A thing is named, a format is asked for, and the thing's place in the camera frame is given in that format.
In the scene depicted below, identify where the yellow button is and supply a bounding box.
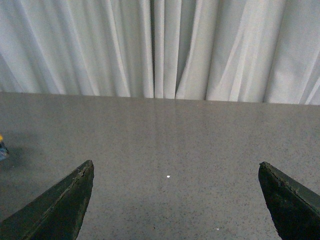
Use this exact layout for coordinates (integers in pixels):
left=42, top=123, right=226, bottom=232
left=0, top=135, right=9, bottom=161

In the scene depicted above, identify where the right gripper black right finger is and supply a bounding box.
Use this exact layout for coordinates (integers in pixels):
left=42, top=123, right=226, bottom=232
left=258, top=161, right=320, bottom=240

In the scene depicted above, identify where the white pleated curtain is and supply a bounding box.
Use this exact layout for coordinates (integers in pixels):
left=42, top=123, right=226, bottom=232
left=0, top=0, right=320, bottom=105

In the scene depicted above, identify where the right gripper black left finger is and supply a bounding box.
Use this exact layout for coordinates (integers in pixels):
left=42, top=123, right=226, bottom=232
left=0, top=160, right=94, bottom=240

